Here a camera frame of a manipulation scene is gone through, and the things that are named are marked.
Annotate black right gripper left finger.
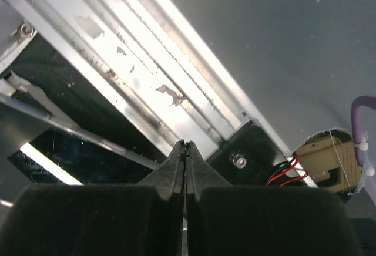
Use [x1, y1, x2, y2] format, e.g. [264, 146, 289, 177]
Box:
[1, 141, 185, 255]

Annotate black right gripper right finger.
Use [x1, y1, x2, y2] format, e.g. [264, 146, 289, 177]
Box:
[185, 142, 364, 255]

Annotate black device at right edge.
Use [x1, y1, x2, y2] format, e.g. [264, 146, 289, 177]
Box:
[31, 127, 166, 184]

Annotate tan box in floor hole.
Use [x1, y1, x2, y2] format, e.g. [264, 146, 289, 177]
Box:
[296, 130, 361, 193]

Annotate black metal base plate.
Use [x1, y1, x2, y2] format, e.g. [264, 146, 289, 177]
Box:
[206, 121, 291, 186]

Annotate red and black wires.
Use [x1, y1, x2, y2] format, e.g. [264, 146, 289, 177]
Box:
[266, 153, 309, 188]

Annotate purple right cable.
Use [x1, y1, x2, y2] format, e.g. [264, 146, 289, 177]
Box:
[351, 95, 376, 207]

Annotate aluminium frame rail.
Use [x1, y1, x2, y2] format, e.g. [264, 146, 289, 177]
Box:
[1, 0, 307, 185]

